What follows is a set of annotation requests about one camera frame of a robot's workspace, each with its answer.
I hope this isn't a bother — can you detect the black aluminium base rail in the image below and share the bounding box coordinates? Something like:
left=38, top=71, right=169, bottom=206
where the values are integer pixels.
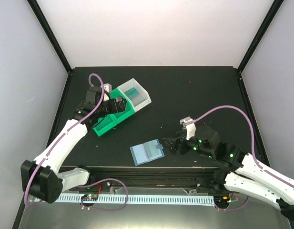
left=61, top=167, right=233, bottom=191

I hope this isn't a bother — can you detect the frame post black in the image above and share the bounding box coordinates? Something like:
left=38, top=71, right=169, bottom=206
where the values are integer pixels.
left=237, top=0, right=284, bottom=73
left=27, top=0, right=72, bottom=73

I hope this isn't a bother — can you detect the white translucent bin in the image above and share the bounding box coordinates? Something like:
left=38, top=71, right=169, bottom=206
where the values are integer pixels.
left=117, top=78, right=152, bottom=112

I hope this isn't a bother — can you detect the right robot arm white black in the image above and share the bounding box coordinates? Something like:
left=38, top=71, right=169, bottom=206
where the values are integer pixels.
left=163, top=124, right=294, bottom=221

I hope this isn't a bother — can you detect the controller board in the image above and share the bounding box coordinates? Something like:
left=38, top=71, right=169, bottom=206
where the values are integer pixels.
left=81, top=194, right=98, bottom=201
left=213, top=196, right=233, bottom=203

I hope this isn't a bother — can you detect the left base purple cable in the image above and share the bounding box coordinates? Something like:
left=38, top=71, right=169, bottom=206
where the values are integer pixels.
left=77, top=178, right=129, bottom=211

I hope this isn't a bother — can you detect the left controller board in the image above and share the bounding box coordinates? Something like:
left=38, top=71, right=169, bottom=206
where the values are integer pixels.
left=81, top=194, right=98, bottom=201

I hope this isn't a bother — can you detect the green bin middle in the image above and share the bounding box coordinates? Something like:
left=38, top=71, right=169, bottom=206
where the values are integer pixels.
left=108, top=88, right=135, bottom=125

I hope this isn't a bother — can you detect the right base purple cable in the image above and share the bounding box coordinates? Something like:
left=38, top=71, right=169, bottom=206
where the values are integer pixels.
left=214, top=193, right=252, bottom=212

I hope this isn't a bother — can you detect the left frame post black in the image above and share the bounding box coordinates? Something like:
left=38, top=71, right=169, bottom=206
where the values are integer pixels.
left=27, top=0, right=72, bottom=73

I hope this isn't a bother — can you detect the teal card in white bin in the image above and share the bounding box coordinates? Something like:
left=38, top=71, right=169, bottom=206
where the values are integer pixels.
left=125, top=87, right=139, bottom=99

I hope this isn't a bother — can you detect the green bin left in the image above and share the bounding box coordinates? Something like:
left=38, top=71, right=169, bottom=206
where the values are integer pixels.
left=93, top=115, right=117, bottom=137

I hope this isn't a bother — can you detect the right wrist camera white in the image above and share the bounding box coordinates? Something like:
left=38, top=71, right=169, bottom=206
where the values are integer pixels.
left=180, top=116, right=196, bottom=140

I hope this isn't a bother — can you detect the green bin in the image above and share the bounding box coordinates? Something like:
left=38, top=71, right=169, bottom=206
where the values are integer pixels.
left=108, top=88, right=135, bottom=125
left=93, top=115, right=117, bottom=137

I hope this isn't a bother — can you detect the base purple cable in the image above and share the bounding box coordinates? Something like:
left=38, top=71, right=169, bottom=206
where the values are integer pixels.
left=77, top=178, right=129, bottom=211
left=214, top=193, right=252, bottom=212

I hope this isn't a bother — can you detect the white slotted cable duct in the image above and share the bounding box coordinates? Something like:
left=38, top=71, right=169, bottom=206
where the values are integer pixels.
left=56, top=193, right=215, bottom=207

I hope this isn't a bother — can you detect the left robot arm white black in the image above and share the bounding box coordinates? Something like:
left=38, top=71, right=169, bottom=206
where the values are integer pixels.
left=20, top=84, right=127, bottom=205

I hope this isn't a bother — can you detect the right controller board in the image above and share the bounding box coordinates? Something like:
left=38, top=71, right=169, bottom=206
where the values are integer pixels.
left=213, top=196, right=233, bottom=203

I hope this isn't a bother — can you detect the right frame post black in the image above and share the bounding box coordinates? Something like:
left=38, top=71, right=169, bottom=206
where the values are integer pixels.
left=237, top=0, right=284, bottom=73

